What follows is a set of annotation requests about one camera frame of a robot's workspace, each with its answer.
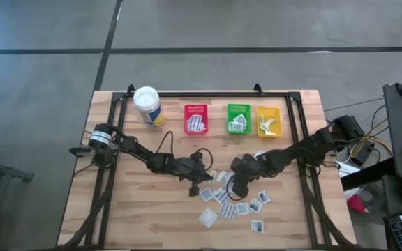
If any wide blue striped bandage packet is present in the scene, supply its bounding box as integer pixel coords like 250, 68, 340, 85
220, 202, 238, 221

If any black frame side rail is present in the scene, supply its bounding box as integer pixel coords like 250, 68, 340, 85
61, 92, 128, 249
286, 92, 355, 249

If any red floor object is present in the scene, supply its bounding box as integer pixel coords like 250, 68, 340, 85
346, 193, 368, 215

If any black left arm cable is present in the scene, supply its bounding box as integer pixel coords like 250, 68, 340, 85
154, 130, 215, 172

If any black metal stand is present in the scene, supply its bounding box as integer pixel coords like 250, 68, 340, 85
0, 139, 34, 251

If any white paper sheet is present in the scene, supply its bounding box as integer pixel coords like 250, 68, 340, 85
338, 162, 362, 178

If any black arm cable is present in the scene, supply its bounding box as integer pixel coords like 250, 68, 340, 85
225, 184, 244, 202
154, 130, 215, 172

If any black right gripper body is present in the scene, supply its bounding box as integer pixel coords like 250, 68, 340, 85
231, 155, 268, 198

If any green plastic basket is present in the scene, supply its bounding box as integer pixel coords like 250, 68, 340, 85
226, 102, 252, 135

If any yellow plastic basket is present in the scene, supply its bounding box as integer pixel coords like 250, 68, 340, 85
255, 106, 283, 139

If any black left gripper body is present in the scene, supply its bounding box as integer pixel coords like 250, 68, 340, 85
179, 150, 210, 198

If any white blue yellow wipes canister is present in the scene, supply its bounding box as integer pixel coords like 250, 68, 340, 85
133, 86, 167, 128

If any large plain white gauze packet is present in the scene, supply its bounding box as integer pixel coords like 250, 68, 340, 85
198, 207, 219, 229

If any red plastic basket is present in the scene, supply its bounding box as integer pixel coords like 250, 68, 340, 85
183, 103, 209, 136

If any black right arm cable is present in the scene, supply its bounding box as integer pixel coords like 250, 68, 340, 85
225, 184, 244, 202

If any yellow black cable bundle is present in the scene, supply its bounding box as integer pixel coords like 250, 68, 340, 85
326, 104, 394, 165

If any black desk leg bar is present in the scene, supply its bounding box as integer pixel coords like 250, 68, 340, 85
340, 157, 396, 192

